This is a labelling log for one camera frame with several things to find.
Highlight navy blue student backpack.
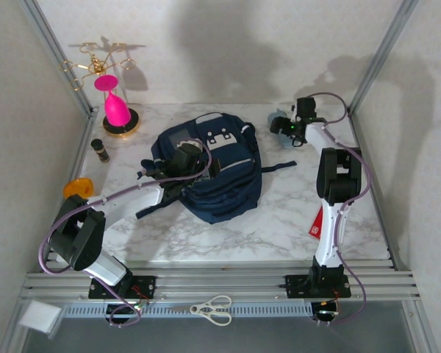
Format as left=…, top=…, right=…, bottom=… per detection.
left=135, top=112, right=298, bottom=225

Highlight white plastic sheet piece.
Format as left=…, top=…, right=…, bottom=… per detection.
left=18, top=300, right=62, bottom=339

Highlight small dark spice bottle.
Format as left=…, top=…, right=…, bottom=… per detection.
left=90, top=138, right=110, bottom=163

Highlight aluminium frame post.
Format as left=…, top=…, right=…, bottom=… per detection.
left=346, top=0, right=422, bottom=115
left=17, top=0, right=98, bottom=118

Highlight gold wire glass stand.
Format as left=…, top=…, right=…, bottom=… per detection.
left=60, top=41, right=140, bottom=139

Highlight white-handled scissors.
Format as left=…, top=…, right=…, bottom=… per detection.
left=168, top=295, right=233, bottom=327

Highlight aluminium side rail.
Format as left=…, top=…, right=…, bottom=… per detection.
left=347, top=108, right=404, bottom=271
left=40, top=108, right=100, bottom=271

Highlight grey slotted cable duct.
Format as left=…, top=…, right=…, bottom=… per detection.
left=64, top=303, right=313, bottom=319

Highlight orange lidded container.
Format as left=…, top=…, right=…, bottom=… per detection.
left=62, top=177, right=95, bottom=199

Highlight red game card case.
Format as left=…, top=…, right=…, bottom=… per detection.
left=308, top=207, right=326, bottom=240

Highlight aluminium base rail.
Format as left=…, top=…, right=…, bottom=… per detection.
left=20, top=259, right=422, bottom=302

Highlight pink wine glass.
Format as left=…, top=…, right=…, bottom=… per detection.
left=93, top=74, right=132, bottom=126

